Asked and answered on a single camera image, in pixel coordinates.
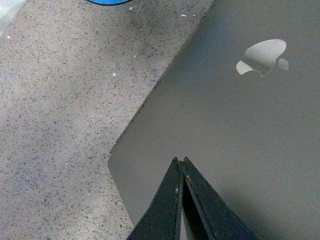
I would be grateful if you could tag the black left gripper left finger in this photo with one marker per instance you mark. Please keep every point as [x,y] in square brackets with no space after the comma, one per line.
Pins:
[162,220]

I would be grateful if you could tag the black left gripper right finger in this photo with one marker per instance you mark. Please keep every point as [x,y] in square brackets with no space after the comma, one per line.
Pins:
[208,217]

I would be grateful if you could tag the grey laptop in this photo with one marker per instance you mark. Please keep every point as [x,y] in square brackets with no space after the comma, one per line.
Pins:
[242,102]

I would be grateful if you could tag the blue desk lamp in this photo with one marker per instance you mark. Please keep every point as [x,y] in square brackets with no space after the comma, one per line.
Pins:
[109,2]

